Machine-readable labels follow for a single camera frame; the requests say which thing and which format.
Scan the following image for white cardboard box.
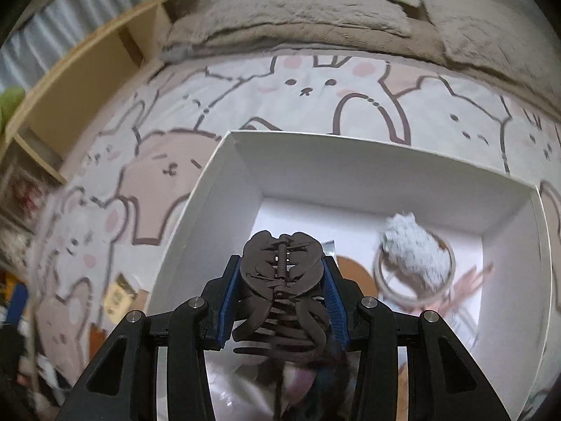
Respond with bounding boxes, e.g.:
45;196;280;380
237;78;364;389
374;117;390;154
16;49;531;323
147;129;553;421

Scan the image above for textured beige pillow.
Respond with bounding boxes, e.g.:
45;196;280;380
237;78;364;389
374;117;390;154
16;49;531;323
421;0;561;97
206;0;413;49

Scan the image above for brown round pad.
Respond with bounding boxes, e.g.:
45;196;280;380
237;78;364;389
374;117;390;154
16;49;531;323
335;254;382;303

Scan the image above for framed picture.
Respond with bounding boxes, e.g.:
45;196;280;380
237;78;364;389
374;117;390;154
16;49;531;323
0;140;58;233

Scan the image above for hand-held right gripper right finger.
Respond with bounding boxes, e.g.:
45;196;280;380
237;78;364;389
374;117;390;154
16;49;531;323
322;256;511;421

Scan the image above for pink sticks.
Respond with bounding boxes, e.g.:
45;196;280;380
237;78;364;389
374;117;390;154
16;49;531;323
438;263;494;316

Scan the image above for green plush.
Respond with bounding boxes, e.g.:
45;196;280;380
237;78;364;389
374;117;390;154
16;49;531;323
0;87;26;132

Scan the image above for pale blue curtain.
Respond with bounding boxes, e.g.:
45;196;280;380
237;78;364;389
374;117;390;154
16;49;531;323
0;0;154;93

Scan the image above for small cream yellow box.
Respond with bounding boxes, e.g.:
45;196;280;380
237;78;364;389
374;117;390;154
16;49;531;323
104;274;136;316

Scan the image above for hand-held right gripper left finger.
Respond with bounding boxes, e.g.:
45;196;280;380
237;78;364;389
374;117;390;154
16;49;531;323
55;254;242;421

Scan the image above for wooden bedside shelf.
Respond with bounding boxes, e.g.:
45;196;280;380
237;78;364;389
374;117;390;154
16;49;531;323
0;0;207;185

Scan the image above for beige duvet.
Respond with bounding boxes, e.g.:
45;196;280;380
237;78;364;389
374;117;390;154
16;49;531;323
160;18;561;110

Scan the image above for grey fluffy scrunchie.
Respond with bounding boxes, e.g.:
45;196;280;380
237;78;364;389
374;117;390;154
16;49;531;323
379;211;452;292

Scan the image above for brown hair claw clip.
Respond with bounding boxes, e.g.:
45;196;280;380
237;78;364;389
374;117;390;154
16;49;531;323
230;230;340;365

